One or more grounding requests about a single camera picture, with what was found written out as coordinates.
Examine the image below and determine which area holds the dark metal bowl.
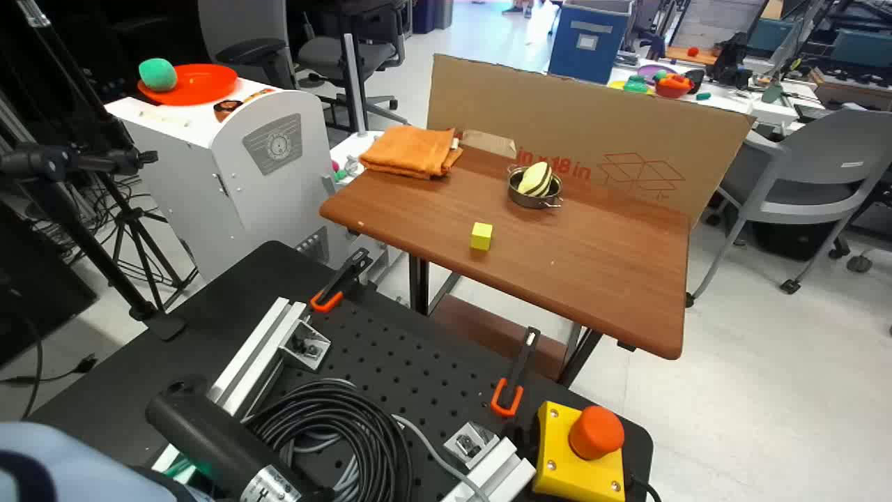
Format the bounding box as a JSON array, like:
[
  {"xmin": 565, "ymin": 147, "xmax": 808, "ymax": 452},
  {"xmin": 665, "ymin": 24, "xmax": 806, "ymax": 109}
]
[{"xmin": 508, "ymin": 169, "xmax": 562, "ymax": 208}]

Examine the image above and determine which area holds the aluminium extrusion rail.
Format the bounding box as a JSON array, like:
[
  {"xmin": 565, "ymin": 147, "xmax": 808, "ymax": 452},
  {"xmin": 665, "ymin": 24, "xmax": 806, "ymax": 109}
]
[{"xmin": 155, "ymin": 299, "xmax": 331, "ymax": 472}]

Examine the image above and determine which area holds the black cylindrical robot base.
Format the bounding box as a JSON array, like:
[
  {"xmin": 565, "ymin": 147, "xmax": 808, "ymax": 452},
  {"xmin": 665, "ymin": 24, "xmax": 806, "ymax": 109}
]
[{"xmin": 144, "ymin": 391, "xmax": 316, "ymax": 502}]

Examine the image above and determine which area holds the left orange black clamp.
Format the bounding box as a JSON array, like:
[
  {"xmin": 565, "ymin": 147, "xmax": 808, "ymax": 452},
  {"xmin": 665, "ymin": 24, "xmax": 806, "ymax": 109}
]
[{"xmin": 309, "ymin": 247, "xmax": 370, "ymax": 313}]

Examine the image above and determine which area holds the blue storage box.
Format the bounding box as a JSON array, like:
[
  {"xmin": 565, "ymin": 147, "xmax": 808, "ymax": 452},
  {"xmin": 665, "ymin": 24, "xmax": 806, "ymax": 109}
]
[{"xmin": 550, "ymin": 0, "xmax": 632, "ymax": 83}]

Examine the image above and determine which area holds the black perforated robot table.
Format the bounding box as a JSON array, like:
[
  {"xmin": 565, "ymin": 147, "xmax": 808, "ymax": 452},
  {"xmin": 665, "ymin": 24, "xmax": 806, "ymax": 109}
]
[{"xmin": 27, "ymin": 240, "xmax": 656, "ymax": 502}]

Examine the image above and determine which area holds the small yellow block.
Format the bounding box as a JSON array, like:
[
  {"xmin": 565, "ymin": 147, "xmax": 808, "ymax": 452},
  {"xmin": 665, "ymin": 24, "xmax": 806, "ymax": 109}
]
[{"xmin": 470, "ymin": 222, "xmax": 494, "ymax": 250}]

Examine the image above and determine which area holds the black camera tripod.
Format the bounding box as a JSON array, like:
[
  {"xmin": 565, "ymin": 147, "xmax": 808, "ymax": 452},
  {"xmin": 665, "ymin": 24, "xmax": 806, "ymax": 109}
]
[{"xmin": 0, "ymin": 0, "xmax": 193, "ymax": 324}]

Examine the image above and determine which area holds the orange plate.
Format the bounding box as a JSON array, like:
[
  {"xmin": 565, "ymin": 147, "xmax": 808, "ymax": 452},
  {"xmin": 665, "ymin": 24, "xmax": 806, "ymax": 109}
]
[{"xmin": 137, "ymin": 65, "xmax": 240, "ymax": 105}]

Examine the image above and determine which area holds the yellow sponge in bowl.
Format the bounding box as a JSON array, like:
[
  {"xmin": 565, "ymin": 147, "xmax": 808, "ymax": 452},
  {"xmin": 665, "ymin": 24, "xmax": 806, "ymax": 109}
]
[{"xmin": 516, "ymin": 162, "xmax": 554, "ymax": 196}]

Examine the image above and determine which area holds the grey office chair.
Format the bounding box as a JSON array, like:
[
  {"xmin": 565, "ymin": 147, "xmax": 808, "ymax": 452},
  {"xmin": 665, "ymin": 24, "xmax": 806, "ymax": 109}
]
[{"xmin": 685, "ymin": 109, "xmax": 892, "ymax": 307}]

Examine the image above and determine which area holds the coiled black cable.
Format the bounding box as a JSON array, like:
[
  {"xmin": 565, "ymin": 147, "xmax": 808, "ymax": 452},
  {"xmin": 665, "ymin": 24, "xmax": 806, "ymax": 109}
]
[{"xmin": 249, "ymin": 380, "xmax": 412, "ymax": 502}]

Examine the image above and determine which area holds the orange black clamp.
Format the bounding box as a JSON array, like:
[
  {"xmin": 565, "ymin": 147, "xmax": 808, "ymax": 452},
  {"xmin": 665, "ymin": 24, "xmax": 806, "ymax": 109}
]
[
  {"xmin": 487, "ymin": 329, "xmax": 541, "ymax": 419},
  {"xmin": 309, "ymin": 247, "xmax": 370, "ymax": 313}
]

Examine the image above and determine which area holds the brown cardboard sheet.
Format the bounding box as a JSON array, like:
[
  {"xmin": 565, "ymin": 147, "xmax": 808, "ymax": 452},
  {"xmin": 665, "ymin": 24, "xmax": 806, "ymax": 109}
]
[{"xmin": 427, "ymin": 52, "xmax": 752, "ymax": 217}]

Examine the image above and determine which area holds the folded orange towel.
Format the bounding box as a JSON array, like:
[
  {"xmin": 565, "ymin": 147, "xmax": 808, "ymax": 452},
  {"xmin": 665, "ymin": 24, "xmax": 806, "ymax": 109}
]
[{"xmin": 360, "ymin": 124, "xmax": 462, "ymax": 179}]

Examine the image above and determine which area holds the right orange black clamp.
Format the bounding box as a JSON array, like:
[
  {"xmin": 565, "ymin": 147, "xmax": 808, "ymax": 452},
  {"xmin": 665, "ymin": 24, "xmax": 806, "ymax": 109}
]
[{"xmin": 487, "ymin": 329, "xmax": 541, "ymax": 419}]

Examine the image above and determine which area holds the green ball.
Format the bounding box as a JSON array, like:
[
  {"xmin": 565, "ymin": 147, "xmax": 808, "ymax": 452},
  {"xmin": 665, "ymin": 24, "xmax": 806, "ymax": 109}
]
[{"xmin": 137, "ymin": 59, "xmax": 178, "ymax": 91}]

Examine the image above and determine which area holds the wooden side table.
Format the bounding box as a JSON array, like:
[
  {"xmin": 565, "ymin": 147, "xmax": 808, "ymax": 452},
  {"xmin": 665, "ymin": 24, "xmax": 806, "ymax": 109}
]
[{"xmin": 320, "ymin": 147, "xmax": 689, "ymax": 359}]

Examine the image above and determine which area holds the yellow emergency stop box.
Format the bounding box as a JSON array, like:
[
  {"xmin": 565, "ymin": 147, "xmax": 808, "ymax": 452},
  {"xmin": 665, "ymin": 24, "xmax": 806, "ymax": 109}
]
[{"xmin": 533, "ymin": 402, "xmax": 626, "ymax": 502}]

